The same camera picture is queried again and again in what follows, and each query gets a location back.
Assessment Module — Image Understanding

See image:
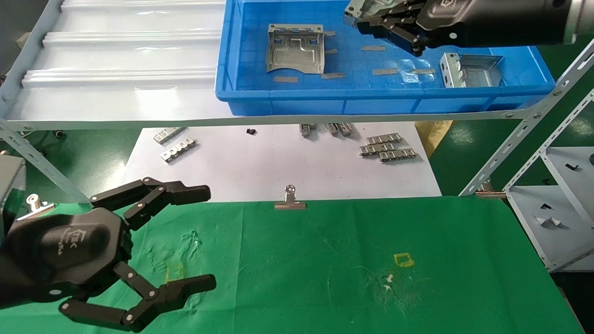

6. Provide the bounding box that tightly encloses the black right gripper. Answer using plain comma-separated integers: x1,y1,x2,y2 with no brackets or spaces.
356,0,570,57

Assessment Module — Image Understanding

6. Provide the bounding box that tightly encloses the clear plastic film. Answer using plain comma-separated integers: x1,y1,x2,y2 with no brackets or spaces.
394,56,437,84

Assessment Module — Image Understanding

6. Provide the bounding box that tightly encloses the green table cloth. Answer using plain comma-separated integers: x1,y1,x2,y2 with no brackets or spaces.
0,196,585,334

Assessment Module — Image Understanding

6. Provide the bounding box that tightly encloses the grey metal shelf unit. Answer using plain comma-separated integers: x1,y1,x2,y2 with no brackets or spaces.
506,146,594,273

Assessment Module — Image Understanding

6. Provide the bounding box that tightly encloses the flat notched metal plate part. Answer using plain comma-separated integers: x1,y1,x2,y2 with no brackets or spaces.
265,24,325,75

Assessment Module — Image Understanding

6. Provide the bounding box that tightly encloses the folded metal box part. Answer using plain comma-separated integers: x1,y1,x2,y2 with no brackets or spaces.
439,52,505,89

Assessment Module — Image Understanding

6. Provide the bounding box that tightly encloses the brown cardboard piece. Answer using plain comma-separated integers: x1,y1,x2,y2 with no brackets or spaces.
414,121,454,158

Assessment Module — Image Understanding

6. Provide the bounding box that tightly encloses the white paper sheet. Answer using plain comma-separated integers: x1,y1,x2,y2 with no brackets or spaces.
122,122,442,203

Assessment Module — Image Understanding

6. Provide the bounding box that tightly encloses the blue plastic bin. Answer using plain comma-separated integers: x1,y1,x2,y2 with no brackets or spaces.
214,0,556,116

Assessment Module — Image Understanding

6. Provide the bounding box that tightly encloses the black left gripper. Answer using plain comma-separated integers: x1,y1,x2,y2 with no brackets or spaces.
0,177,218,334

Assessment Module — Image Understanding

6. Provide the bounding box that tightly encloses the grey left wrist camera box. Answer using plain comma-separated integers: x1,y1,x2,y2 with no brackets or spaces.
0,154,27,232

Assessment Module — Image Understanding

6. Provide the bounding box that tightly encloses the translucent corrugated plastic sheet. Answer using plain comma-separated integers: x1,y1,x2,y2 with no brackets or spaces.
9,0,229,122

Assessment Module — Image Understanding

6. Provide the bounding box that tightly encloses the grey slotted metal rack frame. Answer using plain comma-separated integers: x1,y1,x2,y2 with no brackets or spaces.
0,0,594,205

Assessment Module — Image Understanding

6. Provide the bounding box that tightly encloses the bent sheet metal part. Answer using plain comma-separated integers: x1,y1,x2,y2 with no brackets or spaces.
344,0,388,21

